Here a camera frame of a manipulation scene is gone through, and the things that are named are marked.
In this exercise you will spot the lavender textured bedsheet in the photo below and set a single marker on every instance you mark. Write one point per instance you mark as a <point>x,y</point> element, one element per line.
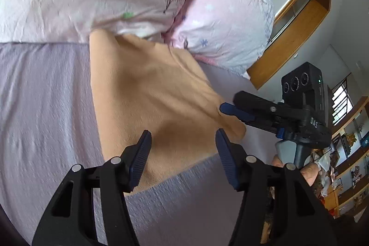
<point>48,124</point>

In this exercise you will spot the black camera box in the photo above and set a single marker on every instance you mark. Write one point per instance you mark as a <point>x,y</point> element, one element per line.
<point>303,86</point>

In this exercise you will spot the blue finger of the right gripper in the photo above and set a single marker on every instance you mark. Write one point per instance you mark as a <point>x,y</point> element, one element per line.
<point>232,110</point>

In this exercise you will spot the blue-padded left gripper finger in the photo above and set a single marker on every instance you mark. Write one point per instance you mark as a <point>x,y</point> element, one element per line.
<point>69,217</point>

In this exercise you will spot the tan fleece long-sleeve shirt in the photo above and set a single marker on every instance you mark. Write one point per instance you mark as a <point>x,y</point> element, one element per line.
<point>139,85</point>

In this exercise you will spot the person's right hand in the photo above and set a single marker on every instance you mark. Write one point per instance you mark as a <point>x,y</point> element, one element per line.
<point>309,172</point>

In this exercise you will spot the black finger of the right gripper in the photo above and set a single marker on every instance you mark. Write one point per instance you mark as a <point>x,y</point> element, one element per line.
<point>263,110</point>

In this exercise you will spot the barred window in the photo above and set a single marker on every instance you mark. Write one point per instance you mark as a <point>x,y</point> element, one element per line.
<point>342,103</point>

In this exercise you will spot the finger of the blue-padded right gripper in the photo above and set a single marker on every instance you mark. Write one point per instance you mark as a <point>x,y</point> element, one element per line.
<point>299,218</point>

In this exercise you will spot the pink floral pillow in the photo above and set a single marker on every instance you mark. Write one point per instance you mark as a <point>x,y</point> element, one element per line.
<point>231,34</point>

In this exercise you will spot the wooden headboard frame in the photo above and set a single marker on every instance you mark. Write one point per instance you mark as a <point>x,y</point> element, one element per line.
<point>297,20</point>

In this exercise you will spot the wooden shelf with clutter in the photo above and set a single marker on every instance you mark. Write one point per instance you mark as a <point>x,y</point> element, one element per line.
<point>346,190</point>

